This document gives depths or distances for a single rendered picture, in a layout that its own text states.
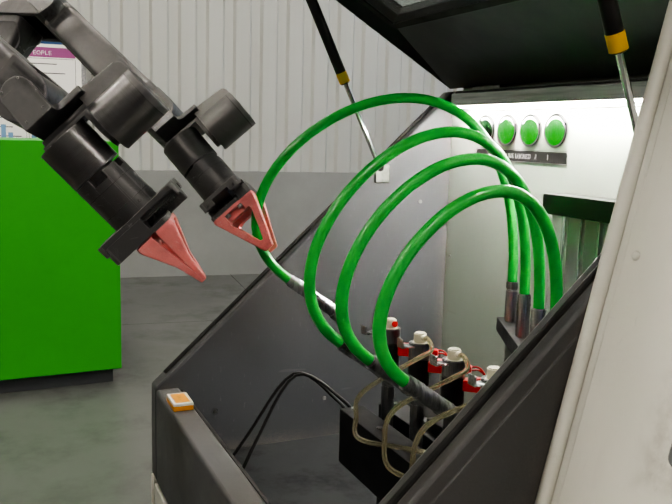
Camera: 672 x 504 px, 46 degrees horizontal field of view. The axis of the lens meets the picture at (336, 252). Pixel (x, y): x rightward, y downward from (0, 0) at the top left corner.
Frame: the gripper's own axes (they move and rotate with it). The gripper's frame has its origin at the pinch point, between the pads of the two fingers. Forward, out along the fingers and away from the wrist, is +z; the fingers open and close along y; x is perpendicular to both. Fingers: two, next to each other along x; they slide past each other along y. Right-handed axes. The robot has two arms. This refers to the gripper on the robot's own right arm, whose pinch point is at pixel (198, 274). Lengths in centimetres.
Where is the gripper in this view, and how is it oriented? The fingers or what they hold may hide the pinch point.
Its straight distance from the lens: 84.9
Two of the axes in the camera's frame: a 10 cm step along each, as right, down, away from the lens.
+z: 6.7, 7.1, 2.3
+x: -1.6, -1.5, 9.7
